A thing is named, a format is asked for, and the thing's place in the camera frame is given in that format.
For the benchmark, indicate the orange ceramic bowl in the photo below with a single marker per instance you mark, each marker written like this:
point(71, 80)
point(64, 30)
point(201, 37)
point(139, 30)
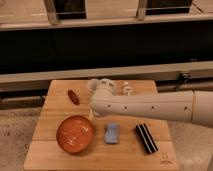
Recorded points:
point(74, 134)

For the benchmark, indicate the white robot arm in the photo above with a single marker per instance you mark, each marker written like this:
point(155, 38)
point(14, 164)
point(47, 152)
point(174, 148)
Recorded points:
point(194, 107)

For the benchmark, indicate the clear plastic cup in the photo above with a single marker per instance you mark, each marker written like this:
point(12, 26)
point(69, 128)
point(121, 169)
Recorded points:
point(92, 85)

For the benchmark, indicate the white plastic bottle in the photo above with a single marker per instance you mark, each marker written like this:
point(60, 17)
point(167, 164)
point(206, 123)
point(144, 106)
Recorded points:
point(127, 89)

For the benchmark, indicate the red chili pepper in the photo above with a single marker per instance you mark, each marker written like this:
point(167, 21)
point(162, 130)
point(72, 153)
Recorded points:
point(73, 97)

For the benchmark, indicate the blue sponge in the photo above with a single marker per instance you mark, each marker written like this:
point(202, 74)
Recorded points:
point(111, 133)

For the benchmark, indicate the wooden table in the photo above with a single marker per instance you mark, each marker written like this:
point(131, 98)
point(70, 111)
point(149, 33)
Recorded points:
point(128, 154)

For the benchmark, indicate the black white striped box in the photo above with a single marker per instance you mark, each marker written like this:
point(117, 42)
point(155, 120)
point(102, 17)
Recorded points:
point(146, 138)

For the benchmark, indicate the metal window railing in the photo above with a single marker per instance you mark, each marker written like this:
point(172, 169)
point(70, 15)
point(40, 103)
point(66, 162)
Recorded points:
point(43, 14)

